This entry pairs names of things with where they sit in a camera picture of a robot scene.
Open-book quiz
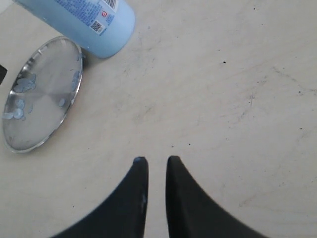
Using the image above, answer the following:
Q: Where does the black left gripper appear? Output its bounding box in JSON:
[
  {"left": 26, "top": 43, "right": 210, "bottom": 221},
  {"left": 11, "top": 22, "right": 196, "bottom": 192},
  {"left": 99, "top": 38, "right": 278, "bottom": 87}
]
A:
[{"left": 0, "top": 65, "right": 7, "bottom": 84}]

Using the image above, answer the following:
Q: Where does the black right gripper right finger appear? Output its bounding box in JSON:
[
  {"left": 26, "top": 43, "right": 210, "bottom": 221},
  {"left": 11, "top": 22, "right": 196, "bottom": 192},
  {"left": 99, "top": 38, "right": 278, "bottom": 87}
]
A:
[{"left": 165, "top": 156, "right": 263, "bottom": 238}]

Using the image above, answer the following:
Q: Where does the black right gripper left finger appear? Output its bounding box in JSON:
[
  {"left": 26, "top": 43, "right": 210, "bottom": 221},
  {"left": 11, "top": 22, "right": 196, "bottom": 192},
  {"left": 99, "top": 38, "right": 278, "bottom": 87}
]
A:
[{"left": 55, "top": 157, "right": 148, "bottom": 238}]

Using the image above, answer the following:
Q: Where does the blue soap pump bottle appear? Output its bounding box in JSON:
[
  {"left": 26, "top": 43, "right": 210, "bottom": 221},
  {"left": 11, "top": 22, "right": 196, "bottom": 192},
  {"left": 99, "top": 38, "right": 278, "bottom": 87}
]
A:
[{"left": 16, "top": 0, "right": 136, "bottom": 58}]

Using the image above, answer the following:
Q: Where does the round steel plate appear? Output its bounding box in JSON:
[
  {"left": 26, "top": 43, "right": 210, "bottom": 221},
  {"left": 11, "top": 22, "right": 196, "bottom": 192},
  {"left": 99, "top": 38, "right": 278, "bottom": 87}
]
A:
[{"left": 2, "top": 36, "right": 84, "bottom": 153}]

